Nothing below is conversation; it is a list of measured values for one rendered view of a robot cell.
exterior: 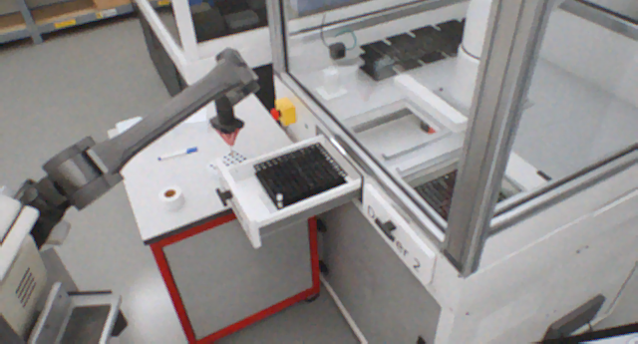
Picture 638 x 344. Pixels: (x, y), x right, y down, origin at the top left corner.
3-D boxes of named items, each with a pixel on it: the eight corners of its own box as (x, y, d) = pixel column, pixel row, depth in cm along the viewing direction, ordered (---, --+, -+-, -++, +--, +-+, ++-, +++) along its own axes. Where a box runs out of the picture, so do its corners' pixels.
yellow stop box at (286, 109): (283, 127, 167) (281, 110, 163) (275, 117, 172) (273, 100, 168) (296, 123, 169) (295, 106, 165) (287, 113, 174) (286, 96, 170)
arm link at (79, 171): (28, 189, 86) (48, 212, 87) (61, 161, 82) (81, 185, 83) (65, 171, 94) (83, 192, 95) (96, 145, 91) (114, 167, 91)
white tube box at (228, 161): (222, 185, 157) (220, 176, 155) (207, 173, 162) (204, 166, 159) (251, 167, 164) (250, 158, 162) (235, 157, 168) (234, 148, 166)
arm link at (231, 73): (241, 31, 96) (271, 73, 97) (231, 49, 109) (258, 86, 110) (36, 167, 83) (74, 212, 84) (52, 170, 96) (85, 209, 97)
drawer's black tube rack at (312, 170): (279, 217, 135) (277, 201, 131) (255, 180, 147) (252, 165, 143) (347, 190, 143) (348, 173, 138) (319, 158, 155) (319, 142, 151)
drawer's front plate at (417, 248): (425, 286, 118) (430, 257, 111) (362, 211, 138) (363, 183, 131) (431, 283, 119) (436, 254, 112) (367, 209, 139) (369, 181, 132)
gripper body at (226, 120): (224, 115, 160) (220, 96, 155) (245, 126, 155) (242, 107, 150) (209, 124, 156) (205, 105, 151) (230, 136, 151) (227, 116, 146)
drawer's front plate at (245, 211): (255, 249, 129) (250, 221, 122) (219, 185, 149) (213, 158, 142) (261, 246, 129) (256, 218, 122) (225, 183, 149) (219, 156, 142)
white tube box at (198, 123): (173, 136, 179) (170, 124, 176) (175, 122, 186) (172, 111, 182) (208, 132, 180) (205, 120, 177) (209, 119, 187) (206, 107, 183)
